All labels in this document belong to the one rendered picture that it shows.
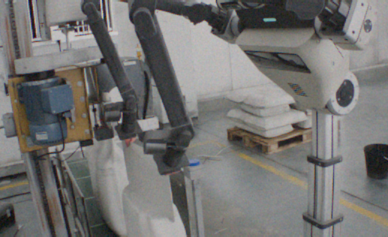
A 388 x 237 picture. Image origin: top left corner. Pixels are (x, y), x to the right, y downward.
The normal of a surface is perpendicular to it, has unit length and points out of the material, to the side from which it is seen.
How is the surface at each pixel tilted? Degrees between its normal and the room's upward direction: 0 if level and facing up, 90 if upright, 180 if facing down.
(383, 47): 90
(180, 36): 90
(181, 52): 90
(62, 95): 90
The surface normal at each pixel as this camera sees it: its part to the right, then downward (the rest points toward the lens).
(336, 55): 0.44, 0.17
